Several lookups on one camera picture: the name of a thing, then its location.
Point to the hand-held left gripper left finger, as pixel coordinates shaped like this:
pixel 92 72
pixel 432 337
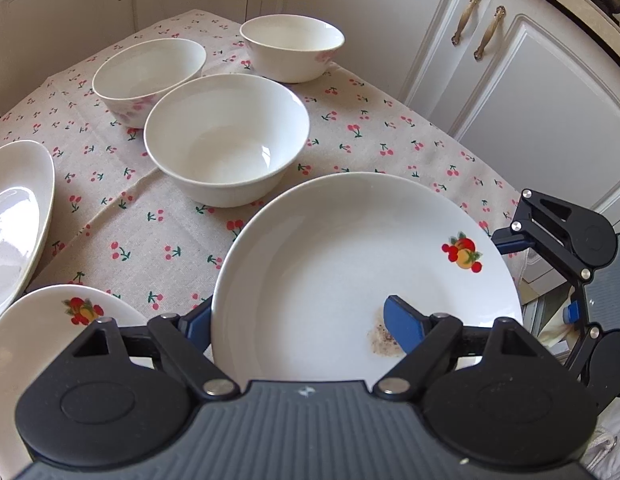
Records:
pixel 199 324

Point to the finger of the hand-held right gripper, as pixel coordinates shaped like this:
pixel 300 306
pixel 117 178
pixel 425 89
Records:
pixel 572 312
pixel 513 248

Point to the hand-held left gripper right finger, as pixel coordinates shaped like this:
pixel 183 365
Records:
pixel 402 322

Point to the white fruit-print plate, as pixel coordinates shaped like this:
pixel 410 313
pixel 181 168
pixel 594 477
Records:
pixel 35 340
pixel 330 270

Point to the plain white bowl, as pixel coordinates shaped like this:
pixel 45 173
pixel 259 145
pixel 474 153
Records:
pixel 225 145

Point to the white pink-flower bowl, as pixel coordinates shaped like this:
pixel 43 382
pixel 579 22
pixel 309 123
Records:
pixel 290 55
pixel 140 72

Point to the cherry-print tablecloth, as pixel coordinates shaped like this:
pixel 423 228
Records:
pixel 140 230

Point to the beige kitchen countertop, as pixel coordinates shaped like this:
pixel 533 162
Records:
pixel 564 5

